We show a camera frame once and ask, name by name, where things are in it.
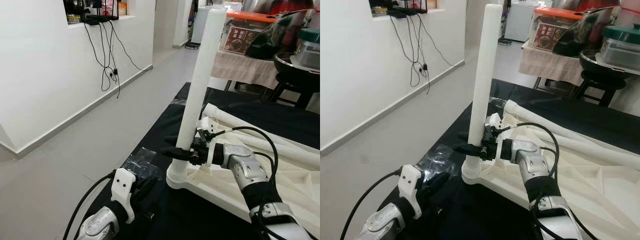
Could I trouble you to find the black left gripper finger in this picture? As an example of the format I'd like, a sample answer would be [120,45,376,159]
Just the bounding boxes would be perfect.
[424,171,451,196]
[136,176,160,198]

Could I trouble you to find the white plastic children table top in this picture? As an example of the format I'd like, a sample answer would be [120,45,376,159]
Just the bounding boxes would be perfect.
[166,102,321,238]
[461,99,640,240]

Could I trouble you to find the black tablecloth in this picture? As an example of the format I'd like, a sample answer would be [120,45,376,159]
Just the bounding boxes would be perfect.
[80,82,321,240]
[377,78,640,240]

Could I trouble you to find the beige cloth covered side table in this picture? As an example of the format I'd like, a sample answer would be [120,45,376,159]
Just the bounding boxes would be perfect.
[210,49,281,92]
[517,42,586,88]

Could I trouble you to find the black round stool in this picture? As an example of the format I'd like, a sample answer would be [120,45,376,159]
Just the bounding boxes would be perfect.
[270,75,321,110]
[572,70,628,108]

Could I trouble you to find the white fridge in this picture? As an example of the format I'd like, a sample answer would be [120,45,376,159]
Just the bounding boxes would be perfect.
[505,0,541,43]
[191,5,216,46]

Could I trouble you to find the orange lid storage box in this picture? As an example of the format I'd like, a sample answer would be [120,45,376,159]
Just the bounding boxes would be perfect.
[527,6,586,52]
[220,10,278,56]

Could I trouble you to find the black bag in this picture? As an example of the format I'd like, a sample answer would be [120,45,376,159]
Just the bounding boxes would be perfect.
[552,6,621,58]
[245,9,316,61]

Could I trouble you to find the black electronic device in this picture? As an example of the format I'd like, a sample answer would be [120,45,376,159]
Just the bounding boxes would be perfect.
[370,0,431,19]
[62,0,121,26]

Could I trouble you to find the clear container green lid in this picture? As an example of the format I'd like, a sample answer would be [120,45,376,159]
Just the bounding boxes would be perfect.
[292,27,321,71]
[597,24,640,71]

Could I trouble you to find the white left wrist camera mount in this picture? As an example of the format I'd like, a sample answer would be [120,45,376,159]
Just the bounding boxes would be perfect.
[397,164,425,220]
[110,168,137,224]

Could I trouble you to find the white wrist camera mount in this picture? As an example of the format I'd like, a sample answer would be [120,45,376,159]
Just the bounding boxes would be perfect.
[484,112,504,161]
[196,116,221,166]
[397,164,425,220]
[110,168,137,224]

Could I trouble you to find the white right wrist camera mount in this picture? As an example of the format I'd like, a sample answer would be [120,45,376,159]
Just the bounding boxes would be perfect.
[484,112,504,161]
[196,116,221,166]

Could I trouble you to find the black wall cable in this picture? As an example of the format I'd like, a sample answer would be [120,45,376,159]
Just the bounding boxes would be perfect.
[390,15,431,96]
[110,22,152,73]
[82,22,122,98]
[417,14,463,68]

